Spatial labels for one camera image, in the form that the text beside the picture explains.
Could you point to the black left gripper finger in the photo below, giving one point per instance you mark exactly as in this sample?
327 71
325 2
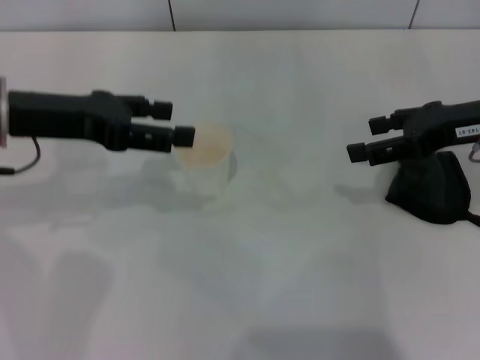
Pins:
183 137

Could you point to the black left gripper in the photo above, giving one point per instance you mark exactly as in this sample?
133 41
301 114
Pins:
56 114

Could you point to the white paper cup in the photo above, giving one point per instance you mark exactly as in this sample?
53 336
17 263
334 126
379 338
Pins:
210 165

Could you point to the dark blue rag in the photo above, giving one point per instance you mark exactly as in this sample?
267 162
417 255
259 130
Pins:
435 191

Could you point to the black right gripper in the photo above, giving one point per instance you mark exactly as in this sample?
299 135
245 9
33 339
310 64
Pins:
435 123

